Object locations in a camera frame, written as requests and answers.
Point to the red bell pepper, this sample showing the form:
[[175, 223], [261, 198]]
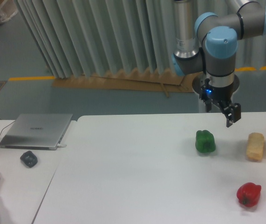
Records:
[[248, 194]]

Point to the dark grey round controller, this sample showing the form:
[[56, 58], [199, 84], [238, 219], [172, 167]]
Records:
[[29, 159]]

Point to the silver closed laptop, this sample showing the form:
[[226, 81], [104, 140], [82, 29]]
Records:
[[37, 131]]

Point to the pale green pleated curtain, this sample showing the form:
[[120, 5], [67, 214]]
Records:
[[83, 37]]

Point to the brown cardboard sheet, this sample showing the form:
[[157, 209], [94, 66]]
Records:
[[167, 82]]

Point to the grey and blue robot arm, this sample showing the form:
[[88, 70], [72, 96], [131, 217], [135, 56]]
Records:
[[207, 44]]

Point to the green bell pepper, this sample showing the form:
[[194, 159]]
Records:
[[205, 142]]

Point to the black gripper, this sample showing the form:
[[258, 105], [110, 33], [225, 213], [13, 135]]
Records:
[[220, 97]]

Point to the beige bread roll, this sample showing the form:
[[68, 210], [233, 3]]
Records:
[[255, 146]]

